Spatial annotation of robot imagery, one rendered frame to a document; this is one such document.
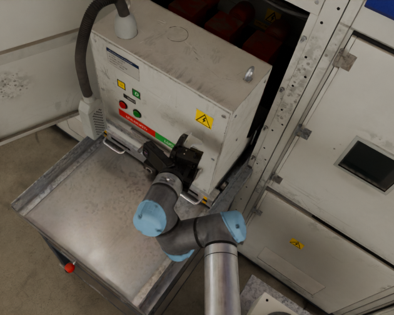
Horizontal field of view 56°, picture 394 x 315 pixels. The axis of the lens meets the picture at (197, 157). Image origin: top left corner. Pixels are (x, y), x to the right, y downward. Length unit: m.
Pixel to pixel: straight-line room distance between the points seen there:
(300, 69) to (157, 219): 0.57
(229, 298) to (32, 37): 1.01
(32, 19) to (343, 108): 0.97
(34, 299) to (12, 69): 1.27
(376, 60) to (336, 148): 0.33
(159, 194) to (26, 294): 1.50
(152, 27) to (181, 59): 0.15
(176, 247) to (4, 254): 1.57
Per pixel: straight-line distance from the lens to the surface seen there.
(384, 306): 1.94
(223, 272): 0.82
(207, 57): 1.07
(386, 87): 1.02
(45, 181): 1.46
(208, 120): 1.02
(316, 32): 1.02
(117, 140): 1.47
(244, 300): 1.42
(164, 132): 1.21
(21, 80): 1.47
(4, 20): 1.31
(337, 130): 1.15
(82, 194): 1.44
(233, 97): 0.98
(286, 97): 1.17
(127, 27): 1.09
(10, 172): 2.59
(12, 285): 2.30
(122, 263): 1.32
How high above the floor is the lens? 2.11
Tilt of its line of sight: 57 degrees down
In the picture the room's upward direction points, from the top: 11 degrees clockwise
